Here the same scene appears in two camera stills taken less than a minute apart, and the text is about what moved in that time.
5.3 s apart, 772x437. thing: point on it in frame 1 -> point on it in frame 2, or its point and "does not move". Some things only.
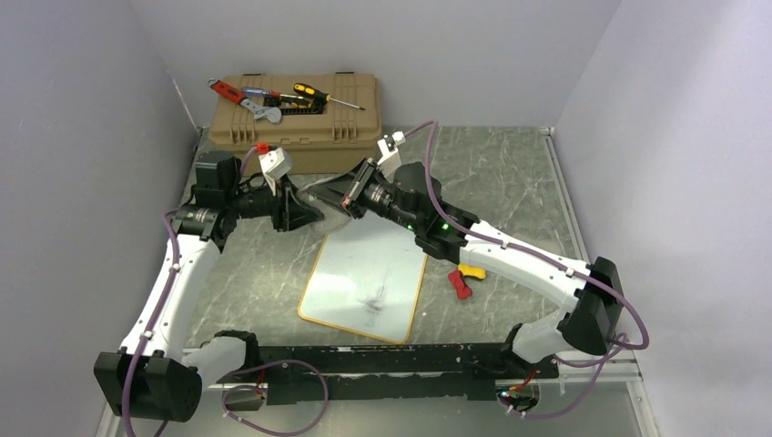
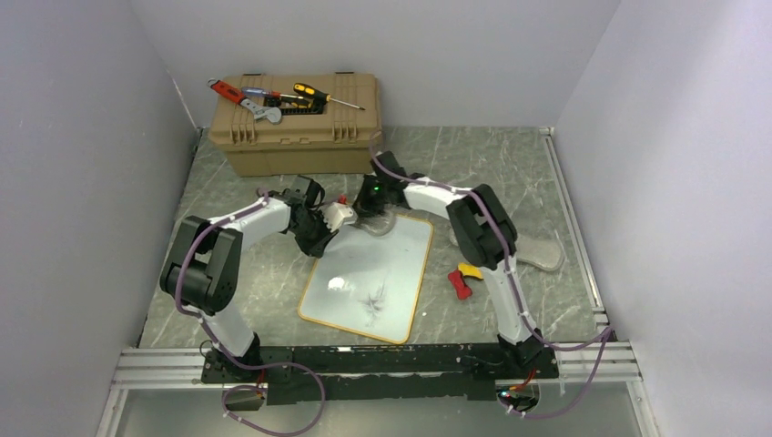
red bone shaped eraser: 456,278 does not move
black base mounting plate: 325,375 does not move
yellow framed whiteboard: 366,279 does not move
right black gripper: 347,189 -> 362,205
